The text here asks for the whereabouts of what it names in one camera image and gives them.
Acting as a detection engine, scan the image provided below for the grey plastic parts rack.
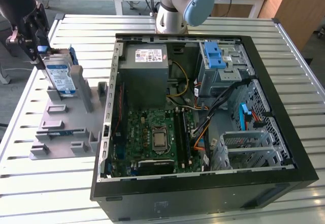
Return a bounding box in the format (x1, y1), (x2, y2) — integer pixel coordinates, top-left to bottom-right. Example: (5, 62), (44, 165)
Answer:
(29, 65), (109, 161)

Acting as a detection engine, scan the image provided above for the RAM stick with blue label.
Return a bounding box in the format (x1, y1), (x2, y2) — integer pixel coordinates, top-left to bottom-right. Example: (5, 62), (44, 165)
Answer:
(37, 130), (84, 136)

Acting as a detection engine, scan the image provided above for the blue drive cage latch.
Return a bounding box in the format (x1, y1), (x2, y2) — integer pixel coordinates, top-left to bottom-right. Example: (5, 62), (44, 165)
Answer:
(203, 41), (226, 69)

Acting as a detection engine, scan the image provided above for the black cable bundle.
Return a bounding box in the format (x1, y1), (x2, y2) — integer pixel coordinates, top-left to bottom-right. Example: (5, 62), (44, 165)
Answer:
(191, 78), (254, 138)

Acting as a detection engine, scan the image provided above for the green motherboard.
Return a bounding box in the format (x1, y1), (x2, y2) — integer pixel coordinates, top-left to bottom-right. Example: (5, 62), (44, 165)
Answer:
(111, 108), (204, 178)

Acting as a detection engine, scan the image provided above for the metal disk bay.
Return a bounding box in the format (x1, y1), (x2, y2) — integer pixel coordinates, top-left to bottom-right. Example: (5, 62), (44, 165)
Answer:
(210, 130), (290, 171)

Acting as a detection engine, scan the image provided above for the grey optical drive cage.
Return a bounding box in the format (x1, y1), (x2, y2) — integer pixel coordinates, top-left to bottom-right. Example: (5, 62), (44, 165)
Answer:
(198, 41), (254, 98)

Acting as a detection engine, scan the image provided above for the wooden cabinet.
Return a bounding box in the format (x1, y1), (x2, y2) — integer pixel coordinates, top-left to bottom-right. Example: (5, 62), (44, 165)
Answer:
(258, 0), (325, 52)

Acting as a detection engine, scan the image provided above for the yellow wire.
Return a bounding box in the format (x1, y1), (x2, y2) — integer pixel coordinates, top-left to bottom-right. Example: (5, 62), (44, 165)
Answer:
(166, 60), (190, 99)

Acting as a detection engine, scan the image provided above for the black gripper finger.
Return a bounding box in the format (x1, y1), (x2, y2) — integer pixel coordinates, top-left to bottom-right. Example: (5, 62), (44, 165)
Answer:
(5, 26), (48, 70)
(23, 2), (51, 48)

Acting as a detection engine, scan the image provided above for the white floor cable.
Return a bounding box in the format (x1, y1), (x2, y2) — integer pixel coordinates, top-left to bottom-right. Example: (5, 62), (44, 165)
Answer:
(4, 67), (35, 73)

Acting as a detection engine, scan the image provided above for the red orange power wire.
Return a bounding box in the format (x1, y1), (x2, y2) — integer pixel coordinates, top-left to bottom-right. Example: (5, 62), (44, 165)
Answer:
(250, 112), (267, 129)

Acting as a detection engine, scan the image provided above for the black graphics card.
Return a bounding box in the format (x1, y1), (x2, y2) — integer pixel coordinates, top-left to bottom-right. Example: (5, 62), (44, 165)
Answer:
(137, 159), (176, 176)

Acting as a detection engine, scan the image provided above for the hard disk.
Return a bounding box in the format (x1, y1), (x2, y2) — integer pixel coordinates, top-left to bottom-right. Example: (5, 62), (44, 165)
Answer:
(38, 45), (78, 98)

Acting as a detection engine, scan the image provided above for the grey power supply unit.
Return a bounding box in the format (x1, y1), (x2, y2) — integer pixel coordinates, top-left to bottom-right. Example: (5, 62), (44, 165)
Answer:
(119, 43), (170, 110)

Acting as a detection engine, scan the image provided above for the black PC case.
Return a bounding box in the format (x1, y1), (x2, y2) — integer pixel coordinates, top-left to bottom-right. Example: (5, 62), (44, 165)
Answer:
(90, 33), (319, 222)

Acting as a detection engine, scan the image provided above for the silver CPU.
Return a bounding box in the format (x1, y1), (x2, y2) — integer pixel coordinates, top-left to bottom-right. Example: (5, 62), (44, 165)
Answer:
(153, 132), (166, 148)

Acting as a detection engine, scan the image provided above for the blue data wire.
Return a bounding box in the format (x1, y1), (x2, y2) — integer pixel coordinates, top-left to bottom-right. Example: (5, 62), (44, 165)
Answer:
(239, 103), (254, 134)

